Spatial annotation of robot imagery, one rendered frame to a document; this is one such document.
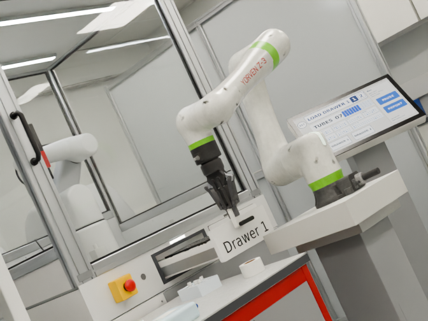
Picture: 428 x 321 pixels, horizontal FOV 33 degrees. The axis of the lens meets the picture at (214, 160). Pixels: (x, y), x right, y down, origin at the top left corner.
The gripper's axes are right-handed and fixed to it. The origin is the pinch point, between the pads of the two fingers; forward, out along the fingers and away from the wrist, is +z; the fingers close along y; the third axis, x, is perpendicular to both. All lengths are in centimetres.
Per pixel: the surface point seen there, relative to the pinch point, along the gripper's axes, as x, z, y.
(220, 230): -7.3, 1.5, -1.7
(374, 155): 103, 4, -4
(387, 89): 120, -20, 6
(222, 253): -10.8, 8.6, -1.7
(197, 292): -25.5, 15.4, -4.0
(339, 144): 87, -7, -8
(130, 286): -30.8, 6.2, -26.0
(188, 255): -9.6, 5.5, -17.8
